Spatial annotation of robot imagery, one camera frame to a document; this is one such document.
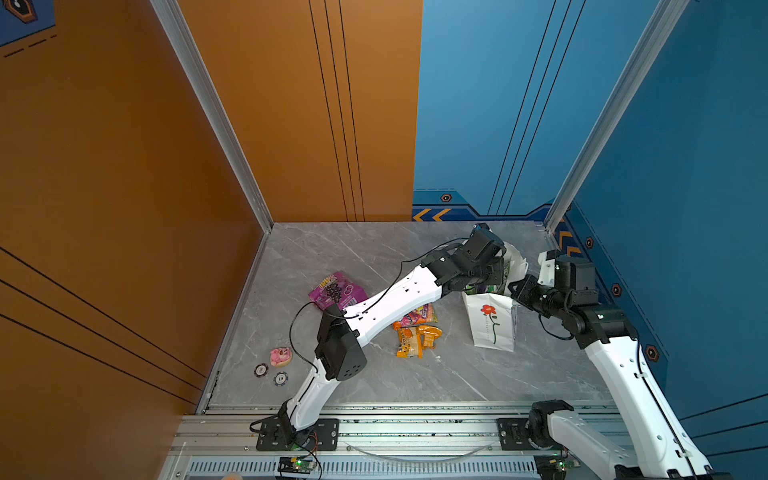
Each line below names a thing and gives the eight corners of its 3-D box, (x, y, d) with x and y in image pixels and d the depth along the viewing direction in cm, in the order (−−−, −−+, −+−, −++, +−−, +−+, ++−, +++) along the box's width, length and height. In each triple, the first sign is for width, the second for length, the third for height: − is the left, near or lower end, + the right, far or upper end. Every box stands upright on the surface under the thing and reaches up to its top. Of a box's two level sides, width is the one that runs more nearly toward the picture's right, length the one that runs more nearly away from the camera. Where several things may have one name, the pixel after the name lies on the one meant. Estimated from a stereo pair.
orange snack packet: (396, 358, 88) (396, 355, 86) (396, 328, 94) (396, 325, 92) (443, 358, 88) (444, 355, 86) (440, 328, 94) (441, 325, 92)
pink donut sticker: (269, 367, 86) (266, 364, 84) (273, 350, 89) (271, 347, 87) (289, 367, 86) (287, 364, 84) (293, 350, 89) (290, 347, 87)
